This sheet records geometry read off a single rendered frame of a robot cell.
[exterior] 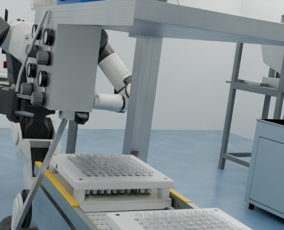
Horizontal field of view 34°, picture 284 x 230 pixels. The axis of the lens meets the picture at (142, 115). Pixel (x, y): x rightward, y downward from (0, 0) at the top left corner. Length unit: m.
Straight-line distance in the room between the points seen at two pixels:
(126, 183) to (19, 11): 5.18
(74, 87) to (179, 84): 6.38
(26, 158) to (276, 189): 2.44
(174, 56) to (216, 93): 1.11
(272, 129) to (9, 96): 2.67
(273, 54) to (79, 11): 4.14
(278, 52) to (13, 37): 3.46
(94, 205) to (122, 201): 0.07
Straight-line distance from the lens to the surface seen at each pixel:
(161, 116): 7.32
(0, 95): 1.57
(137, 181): 1.09
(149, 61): 1.38
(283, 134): 3.79
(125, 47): 6.81
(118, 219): 0.84
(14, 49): 1.85
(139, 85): 1.38
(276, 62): 4.92
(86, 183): 1.04
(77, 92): 1.08
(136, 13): 0.68
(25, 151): 1.84
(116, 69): 1.95
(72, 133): 2.65
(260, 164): 3.94
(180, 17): 0.71
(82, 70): 1.07
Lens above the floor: 1.20
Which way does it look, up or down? 8 degrees down
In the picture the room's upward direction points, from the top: 7 degrees clockwise
